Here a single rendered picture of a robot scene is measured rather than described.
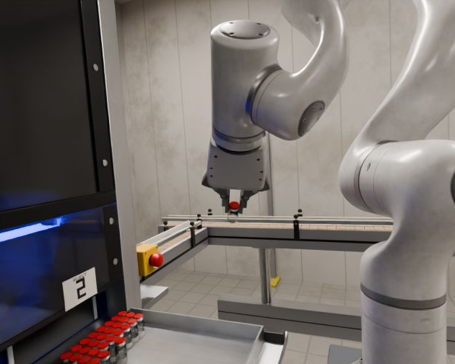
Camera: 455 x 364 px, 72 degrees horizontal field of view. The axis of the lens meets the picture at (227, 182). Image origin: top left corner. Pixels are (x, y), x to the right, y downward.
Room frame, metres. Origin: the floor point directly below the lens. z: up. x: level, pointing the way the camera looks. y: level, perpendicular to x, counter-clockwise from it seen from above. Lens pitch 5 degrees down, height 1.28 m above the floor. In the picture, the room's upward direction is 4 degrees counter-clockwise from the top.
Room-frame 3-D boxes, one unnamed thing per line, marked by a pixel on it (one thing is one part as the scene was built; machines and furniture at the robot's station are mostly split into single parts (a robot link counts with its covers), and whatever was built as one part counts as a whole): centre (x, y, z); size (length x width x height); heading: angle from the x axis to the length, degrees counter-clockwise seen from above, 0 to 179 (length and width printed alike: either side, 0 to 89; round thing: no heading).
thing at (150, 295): (0.91, 0.30, 0.87); 0.14 x 0.13 x 0.02; 69
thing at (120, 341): (0.59, 0.23, 0.91); 0.02 x 0.02 x 0.05
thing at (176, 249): (1.20, 0.29, 0.92); 0.69 x 0.15 x 0.16; 159
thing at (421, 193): (0.45, -0.27, 1.16); 0.19 x 0.12 x 0.24; 12
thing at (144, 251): (0.88, 0.26, 1.00); 0.08 x 0.07 x 0.07; 69
